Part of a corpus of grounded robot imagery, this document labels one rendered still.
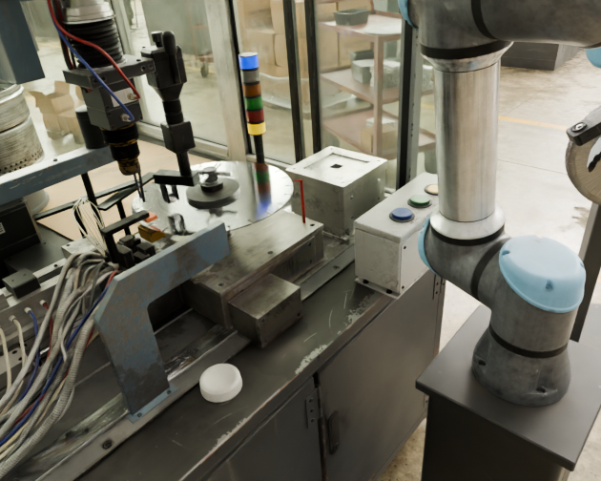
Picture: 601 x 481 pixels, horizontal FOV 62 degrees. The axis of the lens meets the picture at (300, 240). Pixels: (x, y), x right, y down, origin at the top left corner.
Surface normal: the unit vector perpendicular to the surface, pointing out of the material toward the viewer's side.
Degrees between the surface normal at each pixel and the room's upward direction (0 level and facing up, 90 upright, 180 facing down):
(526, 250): 7
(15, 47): 90
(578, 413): 0
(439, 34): 99
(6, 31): 90
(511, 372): 73
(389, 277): 90
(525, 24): 122
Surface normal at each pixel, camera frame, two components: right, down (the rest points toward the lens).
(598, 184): -0.19, 0.47
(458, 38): -0.37, 0.61
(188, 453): -0.07, -0.84
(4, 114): 0.92, 0.15
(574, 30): -0.03, 0.94
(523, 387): -0.32, 0.24
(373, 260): -0.66, 0.44
